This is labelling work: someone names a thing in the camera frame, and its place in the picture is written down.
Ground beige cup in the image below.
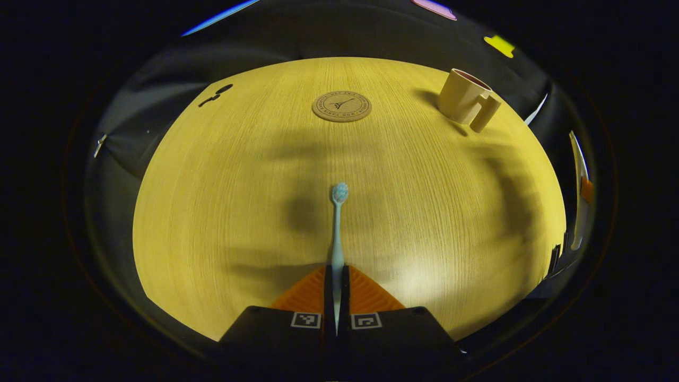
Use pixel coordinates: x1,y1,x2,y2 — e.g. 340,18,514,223
437,68,502,133

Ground round cork coaster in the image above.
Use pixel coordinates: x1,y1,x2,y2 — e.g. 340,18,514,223
311,91,372,123

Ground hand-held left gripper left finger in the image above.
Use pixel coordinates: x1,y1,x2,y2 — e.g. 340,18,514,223
219,265,336,353

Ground light blue toothbrush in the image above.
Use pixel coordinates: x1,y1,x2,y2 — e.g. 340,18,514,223
331,182,350,335

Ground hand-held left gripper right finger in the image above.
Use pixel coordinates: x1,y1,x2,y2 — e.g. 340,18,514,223
339,265,466,353

